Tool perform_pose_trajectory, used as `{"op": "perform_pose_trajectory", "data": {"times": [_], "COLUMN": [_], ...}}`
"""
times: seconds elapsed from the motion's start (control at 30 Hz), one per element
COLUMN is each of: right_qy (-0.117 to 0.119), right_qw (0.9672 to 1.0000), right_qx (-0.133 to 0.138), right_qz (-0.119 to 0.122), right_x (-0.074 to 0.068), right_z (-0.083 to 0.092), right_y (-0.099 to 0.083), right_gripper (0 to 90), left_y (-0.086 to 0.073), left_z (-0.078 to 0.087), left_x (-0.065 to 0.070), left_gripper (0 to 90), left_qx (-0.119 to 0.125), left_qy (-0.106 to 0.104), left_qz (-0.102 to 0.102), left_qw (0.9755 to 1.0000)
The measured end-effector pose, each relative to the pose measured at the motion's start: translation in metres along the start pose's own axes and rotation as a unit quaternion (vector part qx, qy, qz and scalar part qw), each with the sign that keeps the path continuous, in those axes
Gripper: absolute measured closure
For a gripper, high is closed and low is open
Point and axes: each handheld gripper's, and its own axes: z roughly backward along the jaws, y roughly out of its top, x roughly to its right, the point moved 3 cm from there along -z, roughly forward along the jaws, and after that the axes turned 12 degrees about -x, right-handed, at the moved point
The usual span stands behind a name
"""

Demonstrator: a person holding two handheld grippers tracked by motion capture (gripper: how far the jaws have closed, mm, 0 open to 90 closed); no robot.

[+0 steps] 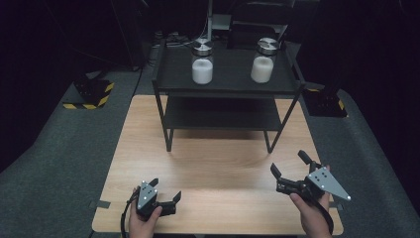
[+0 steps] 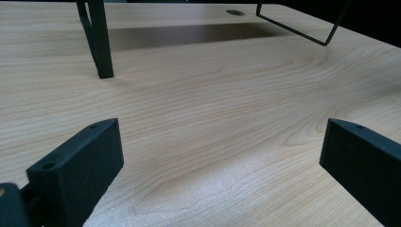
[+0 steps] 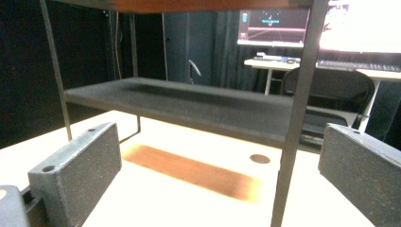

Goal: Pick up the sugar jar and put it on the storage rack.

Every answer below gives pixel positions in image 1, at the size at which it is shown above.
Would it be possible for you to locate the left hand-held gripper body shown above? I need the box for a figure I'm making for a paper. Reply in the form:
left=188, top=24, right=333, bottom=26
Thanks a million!
left=135, top=179, right=178, bottom=222

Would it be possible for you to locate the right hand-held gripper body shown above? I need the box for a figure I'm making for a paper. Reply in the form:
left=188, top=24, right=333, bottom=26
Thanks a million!
left=275, top=161, right=352, bottom=203

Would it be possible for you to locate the glass jar with metal lid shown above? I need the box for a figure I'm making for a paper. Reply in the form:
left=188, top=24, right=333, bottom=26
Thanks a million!
left=250, top=37, right=280, bottom=84
left=191, top=38, right=215, bottom=85

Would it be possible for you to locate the black metal two-tier rack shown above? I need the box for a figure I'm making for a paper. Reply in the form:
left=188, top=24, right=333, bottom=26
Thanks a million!
left=152, top=39, right=306, bottom=154

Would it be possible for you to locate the person's left hand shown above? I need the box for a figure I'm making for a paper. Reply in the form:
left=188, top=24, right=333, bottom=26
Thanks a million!
left=128, top=186, right=163, bottom=238

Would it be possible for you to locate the person's right hand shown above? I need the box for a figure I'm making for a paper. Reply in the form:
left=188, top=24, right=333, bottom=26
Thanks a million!
left=289, top=165, right=332, bottom=238

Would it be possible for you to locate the black yellow striped stand base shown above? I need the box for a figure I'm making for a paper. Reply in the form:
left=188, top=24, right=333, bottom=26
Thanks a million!
left=62, top=77, right=116, bottom=110
left=303, top=87, right=350, bottom=119

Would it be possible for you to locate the grey metal stand pole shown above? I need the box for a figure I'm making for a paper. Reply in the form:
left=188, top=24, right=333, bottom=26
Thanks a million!
left=206, top=0, right=214, bottom=41

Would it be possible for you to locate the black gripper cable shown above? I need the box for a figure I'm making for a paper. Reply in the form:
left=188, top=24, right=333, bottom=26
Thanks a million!
left=120, top=191, right=141, bottom=238
left=311, top=197, right=335, bottom=236

